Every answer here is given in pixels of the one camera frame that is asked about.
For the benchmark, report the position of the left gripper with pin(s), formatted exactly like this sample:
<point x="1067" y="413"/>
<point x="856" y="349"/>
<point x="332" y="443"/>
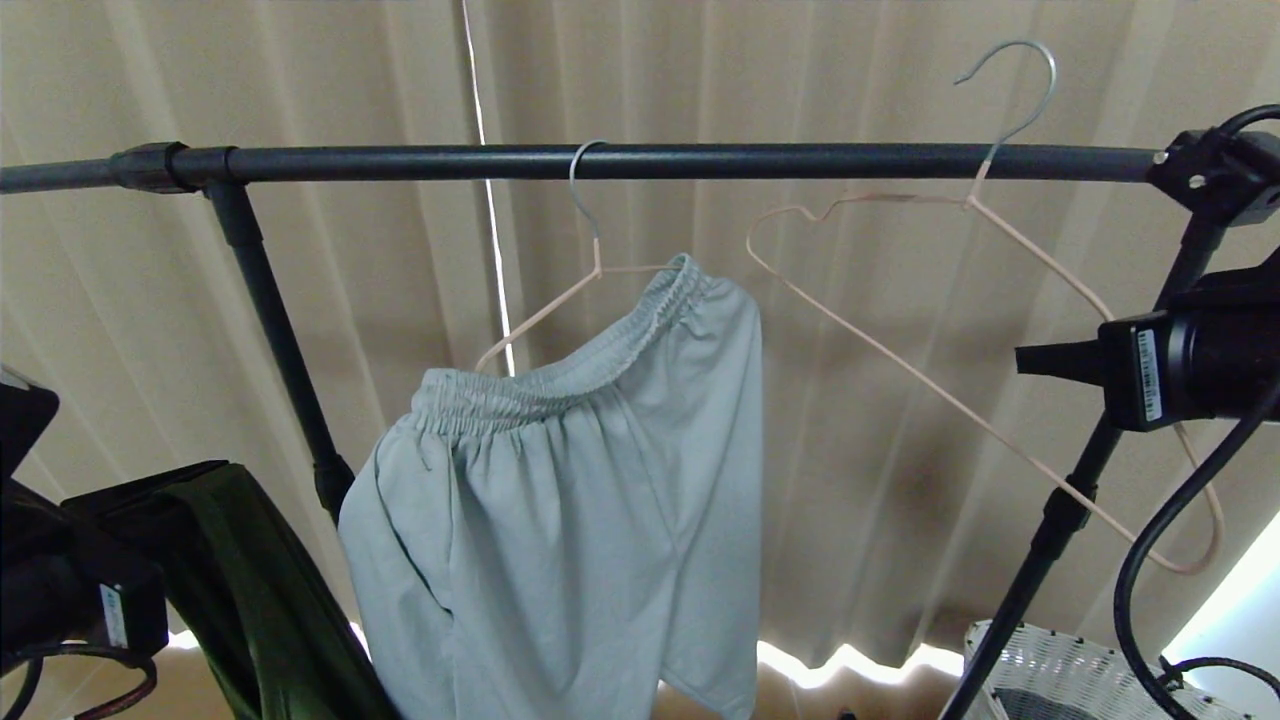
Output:
<point x="60" y="590"/>

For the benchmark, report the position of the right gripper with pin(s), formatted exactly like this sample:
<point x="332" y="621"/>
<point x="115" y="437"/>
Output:
<point x="1210" y="350"/>

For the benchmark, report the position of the green garment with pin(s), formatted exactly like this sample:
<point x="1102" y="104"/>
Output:
<point x="260" y="600"/>

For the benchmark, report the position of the pink clothes hanger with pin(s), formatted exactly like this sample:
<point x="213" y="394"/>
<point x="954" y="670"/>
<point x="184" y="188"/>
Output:
<point x="980" y="180"/>
<point x="597" y="250"/>

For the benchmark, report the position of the pale grey shorts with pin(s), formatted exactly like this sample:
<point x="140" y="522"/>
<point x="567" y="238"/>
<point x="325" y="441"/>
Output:
<point x="560" y="520"/>

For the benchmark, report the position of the white laundry basket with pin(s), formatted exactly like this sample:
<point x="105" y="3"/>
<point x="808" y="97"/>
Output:
<point x="1060" y="670"/>

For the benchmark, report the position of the black clothes rack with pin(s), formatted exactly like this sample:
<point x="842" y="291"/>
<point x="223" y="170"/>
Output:
<point x="600" y="162"/>

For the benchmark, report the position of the beige curtain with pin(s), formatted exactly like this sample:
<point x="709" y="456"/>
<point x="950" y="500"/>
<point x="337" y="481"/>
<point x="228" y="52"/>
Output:
<point x="300" y="70"/>

